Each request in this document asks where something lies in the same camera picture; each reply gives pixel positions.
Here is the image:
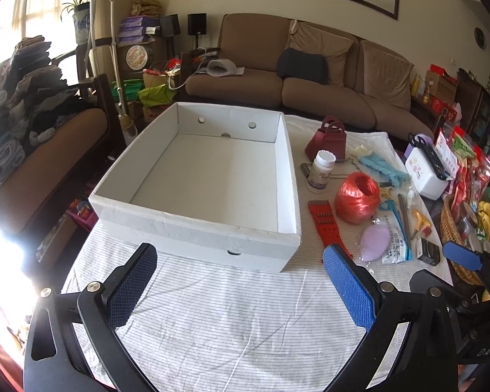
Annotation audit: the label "sanitary wipes packet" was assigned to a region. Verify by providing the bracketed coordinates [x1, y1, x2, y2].
[377, 199, 413, 265]

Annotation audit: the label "purple sponge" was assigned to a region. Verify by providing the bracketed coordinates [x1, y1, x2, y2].
[359, 224, 390, 262]

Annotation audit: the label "red plastic twine ball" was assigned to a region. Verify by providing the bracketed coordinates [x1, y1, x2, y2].
[335, 172, 381, 225]

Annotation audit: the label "red plastic grater peeler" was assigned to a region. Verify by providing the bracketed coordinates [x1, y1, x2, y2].
[308, 200, 352, 257]

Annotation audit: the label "wicker basket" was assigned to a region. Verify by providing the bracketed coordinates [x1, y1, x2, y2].
[440, 196, 482, 286]

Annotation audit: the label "small black box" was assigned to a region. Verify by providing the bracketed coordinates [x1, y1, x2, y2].
[417, 238, 441, 266]

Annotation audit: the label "bananas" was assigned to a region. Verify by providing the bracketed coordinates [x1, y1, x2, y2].
[477, 201, 490, 242]

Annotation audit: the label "grey metal file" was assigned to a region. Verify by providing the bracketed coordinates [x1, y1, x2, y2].
[397, 193, 412, 248]

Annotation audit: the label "red snack packets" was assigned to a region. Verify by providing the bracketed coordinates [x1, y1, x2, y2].
[434, 121, 490, 218]

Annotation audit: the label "cream scissors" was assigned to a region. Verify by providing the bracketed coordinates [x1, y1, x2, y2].
[380, 187, 393, 201]

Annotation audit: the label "blue rubber glove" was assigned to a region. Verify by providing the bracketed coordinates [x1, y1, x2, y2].
[357, 152, 410, 188]

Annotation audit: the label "pink plastic basket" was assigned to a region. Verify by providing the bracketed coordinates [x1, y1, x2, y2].
[66, 199, 98, 232]

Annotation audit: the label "striped white tablecloth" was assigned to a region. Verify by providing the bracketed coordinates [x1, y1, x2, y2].
[60, 113, 454, 392]

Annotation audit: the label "white pill bottle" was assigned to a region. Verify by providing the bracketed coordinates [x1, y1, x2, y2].
[307, 150, 336, 193]

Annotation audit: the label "maroon small handbag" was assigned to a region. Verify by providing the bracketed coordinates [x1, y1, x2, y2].
[304, 115, 347, 161]

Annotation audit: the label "brown armchair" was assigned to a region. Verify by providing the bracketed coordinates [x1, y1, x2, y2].
[0, 74, 125, 238]

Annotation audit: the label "white cardboard box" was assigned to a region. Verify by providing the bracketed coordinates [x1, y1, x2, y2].
[89, 103, 302, 272]

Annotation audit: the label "black cushion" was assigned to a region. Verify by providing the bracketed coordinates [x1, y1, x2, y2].
[276, 48, 328, 85]

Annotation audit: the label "pile of folded clothes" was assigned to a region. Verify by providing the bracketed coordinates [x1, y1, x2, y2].
[0, 36, 91, 188]

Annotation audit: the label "brown sofa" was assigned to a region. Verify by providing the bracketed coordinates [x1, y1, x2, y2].
[185, 13, 433, 141]

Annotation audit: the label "green plastic bag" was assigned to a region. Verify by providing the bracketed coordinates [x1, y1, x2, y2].
[137, 84, 177, 108]

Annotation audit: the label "white neck massager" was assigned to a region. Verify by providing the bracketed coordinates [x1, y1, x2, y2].
[195, 58, 245, 78]

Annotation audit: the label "potted plant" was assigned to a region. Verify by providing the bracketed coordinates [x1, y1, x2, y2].
[60, 0, 91, 45]

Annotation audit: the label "white box with black handle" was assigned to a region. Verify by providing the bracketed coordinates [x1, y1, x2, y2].
[404, 133, 454, 200]

